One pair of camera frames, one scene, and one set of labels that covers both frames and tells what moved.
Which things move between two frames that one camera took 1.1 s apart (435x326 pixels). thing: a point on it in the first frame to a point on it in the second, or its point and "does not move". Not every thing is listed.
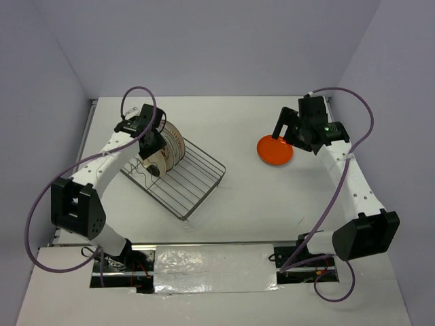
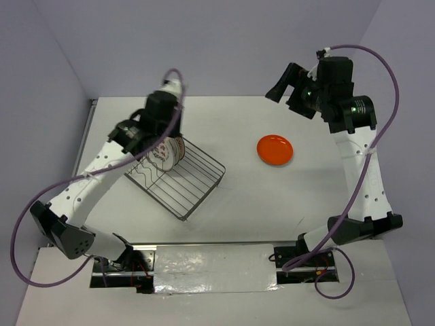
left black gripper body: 157,143 to 167,125
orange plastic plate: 274,151 does not move
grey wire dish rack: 184,187 does not move
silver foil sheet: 232,268 does not move
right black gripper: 289,117 to 296,76
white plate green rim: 175,142 does not move
